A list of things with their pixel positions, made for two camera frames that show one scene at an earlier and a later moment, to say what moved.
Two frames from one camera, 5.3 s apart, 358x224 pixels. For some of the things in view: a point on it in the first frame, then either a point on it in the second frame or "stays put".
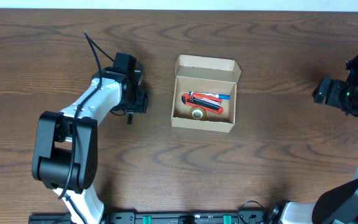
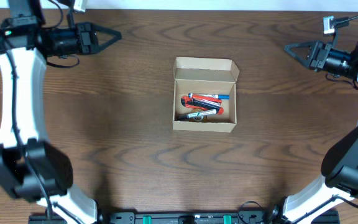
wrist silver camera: x=138 y=76 -> x=81 y=5
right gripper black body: x=348 y=98 -> x=320 y=56
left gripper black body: x=137 y=103 -> x=84 y=38
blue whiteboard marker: x=207 y=94 stays put
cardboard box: x=205 y=74 stays put
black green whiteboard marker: x=130 y=117 -> x=197 y=114
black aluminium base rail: x=243 y=217 stays put
